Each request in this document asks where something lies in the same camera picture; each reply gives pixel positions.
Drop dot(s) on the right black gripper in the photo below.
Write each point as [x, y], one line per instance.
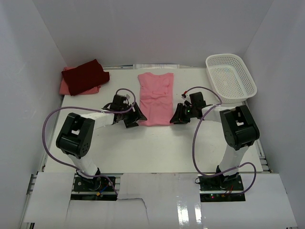
[178, 118]

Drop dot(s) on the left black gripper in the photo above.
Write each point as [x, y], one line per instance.
[134, 115]

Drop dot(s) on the pink t shirt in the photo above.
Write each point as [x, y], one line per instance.
[156, 98]

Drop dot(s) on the white perforated plastic basket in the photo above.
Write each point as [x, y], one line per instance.
[230, 78]

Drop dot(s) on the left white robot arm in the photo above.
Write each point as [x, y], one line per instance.
[75, 136]

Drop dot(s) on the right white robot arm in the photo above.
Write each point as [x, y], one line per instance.
[239, 128]

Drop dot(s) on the folded dark red t shirt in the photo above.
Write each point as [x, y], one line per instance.
[85, 76]

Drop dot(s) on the folded salmon t shirt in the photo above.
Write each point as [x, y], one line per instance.
[71, 89]

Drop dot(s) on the white paper sheet front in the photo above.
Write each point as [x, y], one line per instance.
[158, 201]

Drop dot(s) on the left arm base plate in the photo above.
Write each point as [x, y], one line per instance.
[97, 189]

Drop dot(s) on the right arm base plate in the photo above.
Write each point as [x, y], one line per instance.
[212, 190]

